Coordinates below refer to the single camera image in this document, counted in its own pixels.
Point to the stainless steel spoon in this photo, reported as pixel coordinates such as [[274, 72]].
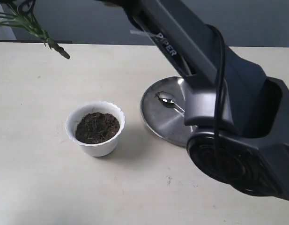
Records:
[[169, 101]]

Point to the artificial red anthurium plant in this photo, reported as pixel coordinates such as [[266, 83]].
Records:
[[22, 16]]

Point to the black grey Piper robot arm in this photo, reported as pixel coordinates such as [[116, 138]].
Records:
[[240, 115]]

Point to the dark potting soil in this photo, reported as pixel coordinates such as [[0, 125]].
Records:
[[97, 127]]

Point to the white scalloped flower pot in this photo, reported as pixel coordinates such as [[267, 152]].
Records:
[[101, 149]]

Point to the round stainless steel plate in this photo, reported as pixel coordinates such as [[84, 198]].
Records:
[[164, 119]]

